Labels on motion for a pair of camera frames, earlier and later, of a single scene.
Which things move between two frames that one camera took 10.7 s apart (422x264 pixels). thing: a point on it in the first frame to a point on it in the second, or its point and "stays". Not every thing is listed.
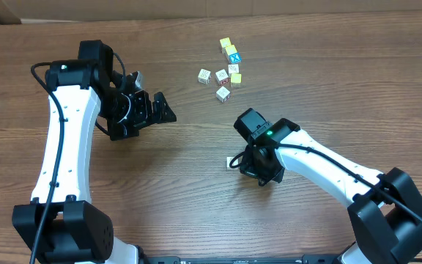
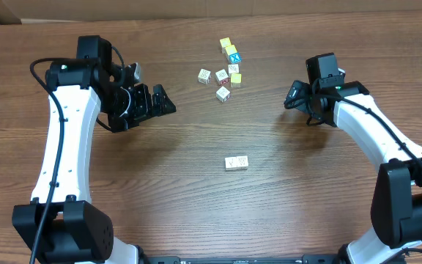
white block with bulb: (228, 159) stays
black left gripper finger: (162, 111) to (162, 104)
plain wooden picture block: (233, 69) stays
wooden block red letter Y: (204, 76) stays
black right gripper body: (255, 165) to (304, 100)
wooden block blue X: (234, 58) stays
